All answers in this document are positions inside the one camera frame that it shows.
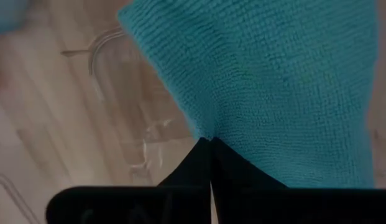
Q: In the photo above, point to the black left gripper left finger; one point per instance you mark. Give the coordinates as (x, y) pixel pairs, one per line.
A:
(133, 205)

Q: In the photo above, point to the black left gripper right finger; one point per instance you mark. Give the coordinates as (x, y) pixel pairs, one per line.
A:
(289, 205)

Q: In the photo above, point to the clear plastic bin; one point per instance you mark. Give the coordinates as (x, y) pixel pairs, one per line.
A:
(93, 53)

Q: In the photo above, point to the blue microfiber towel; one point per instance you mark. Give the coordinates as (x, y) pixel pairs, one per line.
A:
(273, 77)

